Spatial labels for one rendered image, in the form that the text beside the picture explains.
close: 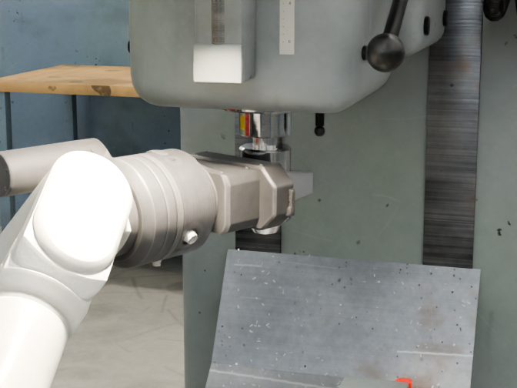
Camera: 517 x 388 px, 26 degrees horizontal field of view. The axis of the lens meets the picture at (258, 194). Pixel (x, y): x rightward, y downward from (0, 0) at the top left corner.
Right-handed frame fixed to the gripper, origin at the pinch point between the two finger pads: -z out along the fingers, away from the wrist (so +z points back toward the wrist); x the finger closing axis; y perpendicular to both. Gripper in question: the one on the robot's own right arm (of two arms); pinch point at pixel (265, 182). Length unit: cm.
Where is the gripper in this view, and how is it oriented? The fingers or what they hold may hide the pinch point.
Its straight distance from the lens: 101.2
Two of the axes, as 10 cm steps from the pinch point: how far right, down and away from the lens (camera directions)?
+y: -0.1, 9.8, 2.1
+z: -6.7, 1.5, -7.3
